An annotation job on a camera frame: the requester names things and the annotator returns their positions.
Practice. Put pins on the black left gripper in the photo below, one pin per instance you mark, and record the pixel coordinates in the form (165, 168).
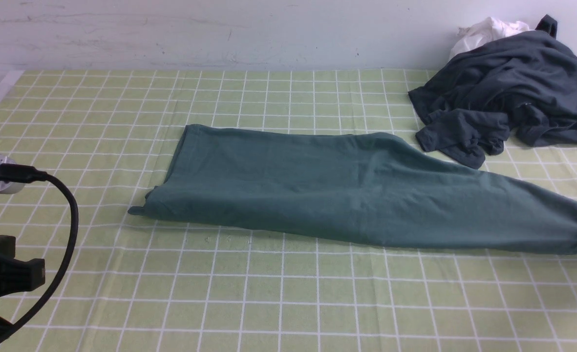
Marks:
(16, 275)

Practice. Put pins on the green long-sleeve top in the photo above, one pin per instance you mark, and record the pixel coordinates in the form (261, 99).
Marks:
(372, 189)

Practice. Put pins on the dark grey crumpled garment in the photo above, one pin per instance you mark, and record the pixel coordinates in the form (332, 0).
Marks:
(524, 84)

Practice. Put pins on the green checkered tablecloth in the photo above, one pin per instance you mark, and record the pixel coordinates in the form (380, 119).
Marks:
(140, 286)

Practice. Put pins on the white crumpled garment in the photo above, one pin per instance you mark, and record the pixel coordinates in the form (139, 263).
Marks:
(488, 30)

